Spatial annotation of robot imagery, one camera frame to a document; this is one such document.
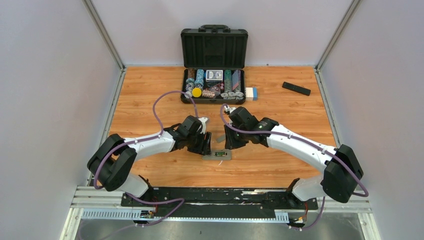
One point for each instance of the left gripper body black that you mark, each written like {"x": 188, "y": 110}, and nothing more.
{"x": 195, "y": 142}

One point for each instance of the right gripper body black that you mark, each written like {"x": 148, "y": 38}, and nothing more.
{"x": 243, "y": 129}

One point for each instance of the green battery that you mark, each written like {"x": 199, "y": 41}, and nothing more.
{"x": 219, "y": 154}

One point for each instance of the grey battery cover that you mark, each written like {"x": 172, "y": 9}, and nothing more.
{"x": 221, "y": 138}

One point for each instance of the grey remote control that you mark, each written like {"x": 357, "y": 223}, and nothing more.
{"x": 211, "y": 156}

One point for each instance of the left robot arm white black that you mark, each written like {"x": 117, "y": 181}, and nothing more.
{"x": 111, "y": 164}

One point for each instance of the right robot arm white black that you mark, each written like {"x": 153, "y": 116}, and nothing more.
{"x": 340, "y": 172}

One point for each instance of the black remote control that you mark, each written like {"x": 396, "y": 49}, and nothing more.
{"x": 296, "y": 88}

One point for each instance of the white blue card box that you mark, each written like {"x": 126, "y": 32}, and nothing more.
{"x": 251, "y": 94}

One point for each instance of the yellow poker chip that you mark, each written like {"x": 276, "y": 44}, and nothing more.
{"x": 197, "y": 92}

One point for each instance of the green poker chip stack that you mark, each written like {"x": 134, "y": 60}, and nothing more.
{"x": 227, "y": 81}

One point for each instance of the blue playing card deck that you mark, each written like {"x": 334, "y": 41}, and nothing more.
{"x": 214, "y": 75}

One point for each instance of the teal poker chip stack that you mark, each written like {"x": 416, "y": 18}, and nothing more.
{"x": 199, "y": 78}

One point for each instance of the black poker chip case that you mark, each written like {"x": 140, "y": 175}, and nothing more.
{"x": 214, "y": 47}

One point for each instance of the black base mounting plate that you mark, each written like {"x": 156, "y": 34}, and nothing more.
{"x": 225, "y": 203}

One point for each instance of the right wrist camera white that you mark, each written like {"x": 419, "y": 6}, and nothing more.
{"x": 229, "y": 110}

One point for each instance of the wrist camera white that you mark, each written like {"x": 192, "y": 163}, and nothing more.
{"x": 204, "y": 121}
{"x": 229, "y": 110}

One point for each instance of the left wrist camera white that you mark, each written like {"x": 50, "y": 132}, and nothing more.
{"x": 204, "y": 121}

